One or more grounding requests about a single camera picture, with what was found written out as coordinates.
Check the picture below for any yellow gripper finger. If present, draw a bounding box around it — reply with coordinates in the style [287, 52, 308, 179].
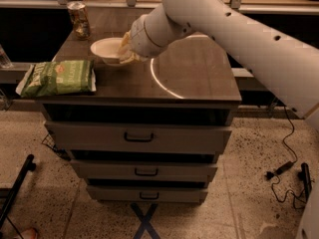
[119, 50, 147, 64]
[119, 32, 131, 53]

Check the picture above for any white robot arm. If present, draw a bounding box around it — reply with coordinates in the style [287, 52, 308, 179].
[119, 0, 319, 130]

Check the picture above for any green jalapeno chip bag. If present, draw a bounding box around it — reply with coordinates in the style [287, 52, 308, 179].
[16, 60, 96, 98]

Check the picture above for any gold beverage can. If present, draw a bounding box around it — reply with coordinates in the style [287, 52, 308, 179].
[67, 1, 91, 40]

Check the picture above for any grey drawer cabinet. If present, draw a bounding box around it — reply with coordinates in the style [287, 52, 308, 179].
[39, 34, 241, 203]

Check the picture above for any black stand leg left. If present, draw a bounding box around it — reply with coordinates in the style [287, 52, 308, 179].
[0, 154, 36, 229]

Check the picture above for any black stand leg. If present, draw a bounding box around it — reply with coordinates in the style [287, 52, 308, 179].
[0, 154, 36, 229]
[298, 162, 312, 199]

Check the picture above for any orange shoe tip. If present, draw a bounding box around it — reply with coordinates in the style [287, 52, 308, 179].
[14, 228, 38, 239]

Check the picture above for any black stand leg right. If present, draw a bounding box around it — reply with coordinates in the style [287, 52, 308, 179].
[298, 162, 312, 199]

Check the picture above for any top drawer black handle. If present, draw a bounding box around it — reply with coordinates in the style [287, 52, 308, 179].
[124, 132, 155, 142]

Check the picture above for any drawer black handle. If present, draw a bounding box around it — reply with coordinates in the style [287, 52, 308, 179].
[135, 168, 159, 177]
[124, 132, 155, 142]
[140, 192, 160, 200]

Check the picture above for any middle drawer black handle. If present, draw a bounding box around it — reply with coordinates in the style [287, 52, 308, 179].
[135, 168, 159, 177]

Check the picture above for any black wire basket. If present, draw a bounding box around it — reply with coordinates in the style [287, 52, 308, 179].
[42, 133, 70, 160]

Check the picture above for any bottom drawer black handle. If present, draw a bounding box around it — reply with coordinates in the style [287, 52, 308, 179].
[140, 192, 160, 200]

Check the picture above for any black power adapter cable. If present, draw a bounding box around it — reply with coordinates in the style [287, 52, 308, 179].
[265, 107, 308, 211]

